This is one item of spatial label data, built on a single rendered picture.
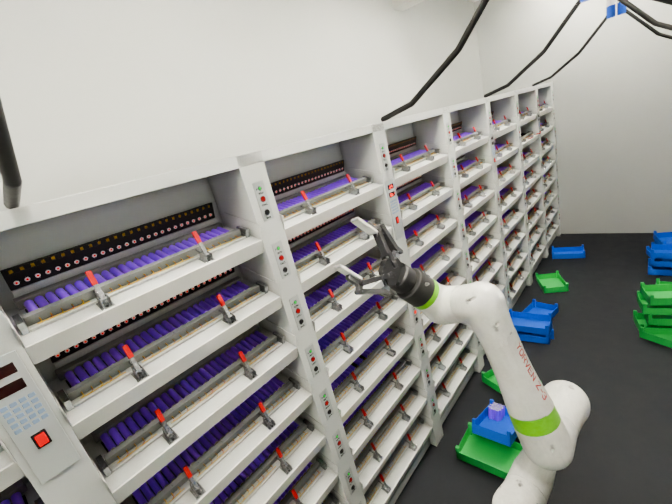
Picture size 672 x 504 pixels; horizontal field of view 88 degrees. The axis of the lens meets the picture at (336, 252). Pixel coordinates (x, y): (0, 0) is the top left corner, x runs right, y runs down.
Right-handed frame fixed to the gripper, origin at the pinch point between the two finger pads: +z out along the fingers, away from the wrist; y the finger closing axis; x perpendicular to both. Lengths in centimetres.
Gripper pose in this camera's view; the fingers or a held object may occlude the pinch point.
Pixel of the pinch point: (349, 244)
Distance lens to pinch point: 85.2
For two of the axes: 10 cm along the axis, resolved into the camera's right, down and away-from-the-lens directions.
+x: 5.5, -2.0, -8.1
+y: 3.2, -8.5, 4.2
